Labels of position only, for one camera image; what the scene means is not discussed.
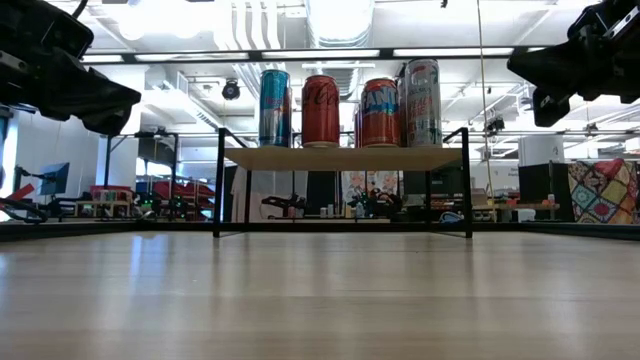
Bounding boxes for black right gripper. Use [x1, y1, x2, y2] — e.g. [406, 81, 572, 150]
[506, 0, 640, 129]

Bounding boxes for tall white can black lid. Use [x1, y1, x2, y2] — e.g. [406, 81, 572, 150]
[403, 57, 444, 148]

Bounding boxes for orange-red Fanta can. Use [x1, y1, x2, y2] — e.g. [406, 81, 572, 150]
[360, 76, 402, 148]

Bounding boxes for blue silver Red Bull can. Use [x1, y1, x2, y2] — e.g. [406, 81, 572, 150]
[258, 68, 294, 148]

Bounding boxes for red Coca-Cola can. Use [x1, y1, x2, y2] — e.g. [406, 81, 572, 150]
[300, 74, 341, 148]

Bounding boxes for black cabinet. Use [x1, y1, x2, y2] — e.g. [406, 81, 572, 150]
[518, 162, 570, 223]

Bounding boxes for computer monitor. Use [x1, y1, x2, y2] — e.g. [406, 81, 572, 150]
[38, 161, 71, 197]

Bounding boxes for black framed background table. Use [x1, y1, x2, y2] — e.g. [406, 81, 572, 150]
[98, 130, 180, 221]

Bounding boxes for colourful patchwork quilt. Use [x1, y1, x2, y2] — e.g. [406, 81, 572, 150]
[567, 157, 640, 225]

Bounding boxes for red storage bins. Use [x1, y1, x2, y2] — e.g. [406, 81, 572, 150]
[89, 179, 217, 221]

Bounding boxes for black ceiling spotlight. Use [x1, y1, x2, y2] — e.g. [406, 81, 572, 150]
[221, 79, 242, 101]

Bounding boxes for black overhead light bar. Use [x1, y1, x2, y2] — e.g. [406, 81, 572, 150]
[79, 45, 551, 65]

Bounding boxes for thin hanging cord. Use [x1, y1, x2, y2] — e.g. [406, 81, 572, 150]
[475, 0, 497, 222]

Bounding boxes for black aluminium table frame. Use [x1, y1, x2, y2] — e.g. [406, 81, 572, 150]
[0, 218, 640, 242]

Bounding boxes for wooden shelf black metal frame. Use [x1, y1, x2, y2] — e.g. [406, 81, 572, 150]
[212, 126, 474, 239]

